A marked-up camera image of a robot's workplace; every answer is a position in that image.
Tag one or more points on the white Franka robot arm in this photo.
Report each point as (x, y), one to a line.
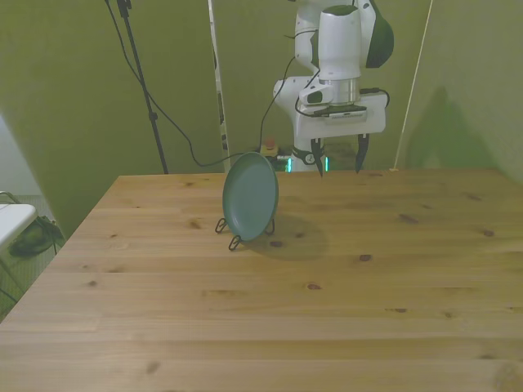
(339, 41)

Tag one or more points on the green round plate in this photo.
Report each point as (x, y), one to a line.
(250, 196)

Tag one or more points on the black tripod stand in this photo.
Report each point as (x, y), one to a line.
(157, 130)

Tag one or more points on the dark bag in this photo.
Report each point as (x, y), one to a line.
(34, 241)

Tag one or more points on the dark flat wrist camera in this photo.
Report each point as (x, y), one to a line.
(341, 112)

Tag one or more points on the yellow emergency stop button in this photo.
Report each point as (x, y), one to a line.
(269, 148)

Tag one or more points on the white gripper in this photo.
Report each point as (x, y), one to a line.
(347, 126)

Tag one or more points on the white folding table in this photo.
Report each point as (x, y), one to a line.
(14, 218)

